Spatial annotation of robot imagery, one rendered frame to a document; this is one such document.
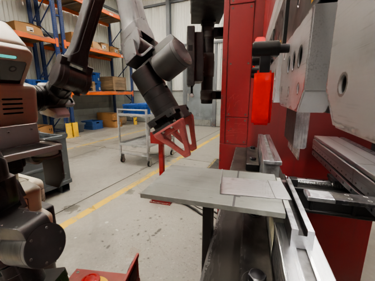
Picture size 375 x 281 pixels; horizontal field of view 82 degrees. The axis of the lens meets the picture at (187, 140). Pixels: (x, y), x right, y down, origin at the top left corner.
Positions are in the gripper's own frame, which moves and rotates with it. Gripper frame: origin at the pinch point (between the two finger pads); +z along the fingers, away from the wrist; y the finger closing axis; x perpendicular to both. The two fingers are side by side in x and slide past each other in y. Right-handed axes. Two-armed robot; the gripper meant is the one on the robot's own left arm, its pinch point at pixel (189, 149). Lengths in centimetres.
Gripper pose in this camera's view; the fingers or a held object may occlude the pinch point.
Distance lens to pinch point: 46.6
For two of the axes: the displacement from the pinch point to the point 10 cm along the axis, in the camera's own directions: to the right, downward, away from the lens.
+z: 5.1, 8.6, 0.4
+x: -8.2, 4.7, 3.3
